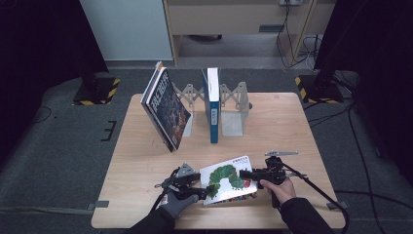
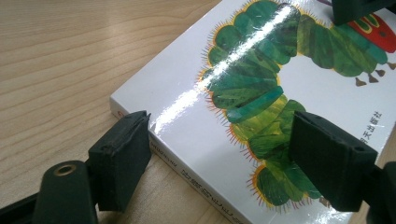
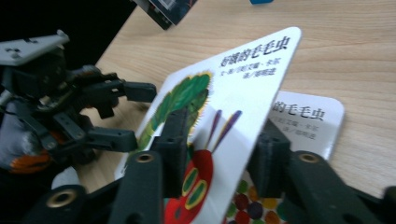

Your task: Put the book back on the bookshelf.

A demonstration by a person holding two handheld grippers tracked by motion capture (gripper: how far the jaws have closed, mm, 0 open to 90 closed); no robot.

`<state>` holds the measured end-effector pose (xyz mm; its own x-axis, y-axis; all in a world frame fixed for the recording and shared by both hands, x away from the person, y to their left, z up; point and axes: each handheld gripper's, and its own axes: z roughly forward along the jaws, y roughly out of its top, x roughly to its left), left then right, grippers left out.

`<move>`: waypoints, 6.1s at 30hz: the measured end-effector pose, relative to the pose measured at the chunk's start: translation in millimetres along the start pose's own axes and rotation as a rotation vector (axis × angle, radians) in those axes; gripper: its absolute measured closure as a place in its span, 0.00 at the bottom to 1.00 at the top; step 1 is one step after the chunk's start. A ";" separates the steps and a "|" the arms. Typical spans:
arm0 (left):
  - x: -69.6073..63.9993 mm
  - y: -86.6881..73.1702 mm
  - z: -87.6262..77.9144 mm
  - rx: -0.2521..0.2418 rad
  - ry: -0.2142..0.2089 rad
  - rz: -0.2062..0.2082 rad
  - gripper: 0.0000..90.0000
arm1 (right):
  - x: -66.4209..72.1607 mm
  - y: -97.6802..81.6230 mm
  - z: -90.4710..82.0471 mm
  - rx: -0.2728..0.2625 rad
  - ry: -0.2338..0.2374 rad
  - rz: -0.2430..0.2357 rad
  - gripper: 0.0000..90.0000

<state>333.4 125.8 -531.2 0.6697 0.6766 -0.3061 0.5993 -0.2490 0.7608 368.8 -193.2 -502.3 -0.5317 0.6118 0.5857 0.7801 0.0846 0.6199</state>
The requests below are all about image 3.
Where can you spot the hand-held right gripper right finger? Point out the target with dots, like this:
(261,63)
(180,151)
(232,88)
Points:
(271,161)

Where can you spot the dark illustrated magazine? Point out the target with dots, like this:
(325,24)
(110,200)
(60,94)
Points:
(180,9)

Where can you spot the portrait magazine with red label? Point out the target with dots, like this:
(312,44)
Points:
(157,17)

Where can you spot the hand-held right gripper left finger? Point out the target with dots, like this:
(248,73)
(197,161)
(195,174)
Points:
(174,155)

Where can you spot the blue book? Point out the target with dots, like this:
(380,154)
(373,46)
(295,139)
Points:
(261,1)

